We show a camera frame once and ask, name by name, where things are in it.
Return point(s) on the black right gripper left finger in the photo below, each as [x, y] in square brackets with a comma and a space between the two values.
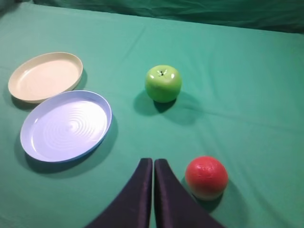
[132, 206]

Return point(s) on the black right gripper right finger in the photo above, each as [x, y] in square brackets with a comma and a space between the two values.
[173, 205]

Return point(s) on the round red-yellow bread bun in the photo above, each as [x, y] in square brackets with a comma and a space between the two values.
[206, 177]

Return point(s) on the blue plastic plate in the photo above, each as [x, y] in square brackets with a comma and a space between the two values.
[66, 127]

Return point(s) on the cream yellow plastic plate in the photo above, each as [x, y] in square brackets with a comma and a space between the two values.
[45, 76]

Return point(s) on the green apple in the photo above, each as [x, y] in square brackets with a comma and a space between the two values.
[163, 83]

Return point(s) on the green backdrop cloth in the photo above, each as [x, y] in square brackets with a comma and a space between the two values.
[275, 15]

